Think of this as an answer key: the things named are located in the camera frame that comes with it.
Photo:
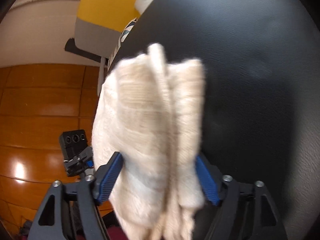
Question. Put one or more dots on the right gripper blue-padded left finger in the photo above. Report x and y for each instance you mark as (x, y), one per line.
(54, 220)

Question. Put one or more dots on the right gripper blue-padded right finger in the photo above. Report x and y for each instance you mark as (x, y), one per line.
(245, 211)

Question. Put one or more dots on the cream knitted sweater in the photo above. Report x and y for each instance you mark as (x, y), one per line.
(151, 112)

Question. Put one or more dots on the blue white triangle cushion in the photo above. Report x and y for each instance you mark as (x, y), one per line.
(121, 39)

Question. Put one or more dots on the grey yellow blue sofa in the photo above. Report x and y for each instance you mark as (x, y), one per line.
(98, 26)

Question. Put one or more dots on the black leather table cover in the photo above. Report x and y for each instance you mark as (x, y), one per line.
(261, 111)

